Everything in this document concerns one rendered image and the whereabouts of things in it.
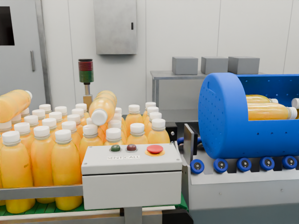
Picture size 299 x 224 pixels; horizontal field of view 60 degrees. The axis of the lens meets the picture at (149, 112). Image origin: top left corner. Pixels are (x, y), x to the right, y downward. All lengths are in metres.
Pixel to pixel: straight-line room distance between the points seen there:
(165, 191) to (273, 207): 0.48
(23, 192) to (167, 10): 3.79
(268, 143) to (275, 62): 4.02
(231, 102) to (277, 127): 0.15
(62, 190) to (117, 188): 0.21
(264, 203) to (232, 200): 0.11
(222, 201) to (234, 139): 0.20
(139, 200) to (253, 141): 0.40
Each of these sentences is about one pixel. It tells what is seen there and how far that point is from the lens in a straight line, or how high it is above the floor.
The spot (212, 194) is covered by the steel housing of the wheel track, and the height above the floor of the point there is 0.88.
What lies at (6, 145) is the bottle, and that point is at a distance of 0.73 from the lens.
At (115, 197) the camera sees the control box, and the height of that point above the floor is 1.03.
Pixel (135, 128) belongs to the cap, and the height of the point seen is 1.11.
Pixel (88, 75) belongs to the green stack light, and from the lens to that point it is 1.16.
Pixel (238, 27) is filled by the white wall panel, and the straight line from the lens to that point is 4.53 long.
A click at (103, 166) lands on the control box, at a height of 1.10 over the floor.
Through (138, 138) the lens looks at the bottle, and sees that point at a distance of 0.71.
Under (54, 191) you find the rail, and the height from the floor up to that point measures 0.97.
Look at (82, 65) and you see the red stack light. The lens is 1.15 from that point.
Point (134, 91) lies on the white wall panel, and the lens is 4.26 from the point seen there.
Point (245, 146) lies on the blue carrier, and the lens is 0.81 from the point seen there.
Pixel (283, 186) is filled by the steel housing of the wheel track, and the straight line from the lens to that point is 0.95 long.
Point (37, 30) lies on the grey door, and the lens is 4.37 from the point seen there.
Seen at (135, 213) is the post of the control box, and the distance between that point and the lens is 0.62.
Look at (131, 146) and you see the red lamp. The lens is 0.57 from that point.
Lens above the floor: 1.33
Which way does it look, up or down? 15 degrees down
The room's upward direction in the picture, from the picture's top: straight up
